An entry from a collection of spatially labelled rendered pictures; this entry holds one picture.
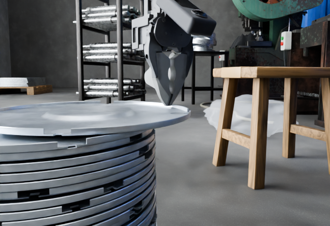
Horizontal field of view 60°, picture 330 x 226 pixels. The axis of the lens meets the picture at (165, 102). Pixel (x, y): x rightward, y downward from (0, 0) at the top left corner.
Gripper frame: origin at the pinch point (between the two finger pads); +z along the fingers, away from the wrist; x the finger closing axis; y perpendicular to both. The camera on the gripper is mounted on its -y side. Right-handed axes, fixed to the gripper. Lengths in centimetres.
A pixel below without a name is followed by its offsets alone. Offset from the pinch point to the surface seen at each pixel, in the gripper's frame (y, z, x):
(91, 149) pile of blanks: -13.5, 3.0, 18.5
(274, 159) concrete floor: 23, 27, -63
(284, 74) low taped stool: 6.5, -4.2, -41.7
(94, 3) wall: 606, -163, -210
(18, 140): -8.4, 2.4, 24.1
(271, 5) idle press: 164, -80, -249
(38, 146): -13.4, 2.1, 23.2
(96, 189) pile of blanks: -13.7, 7.0, 18.1
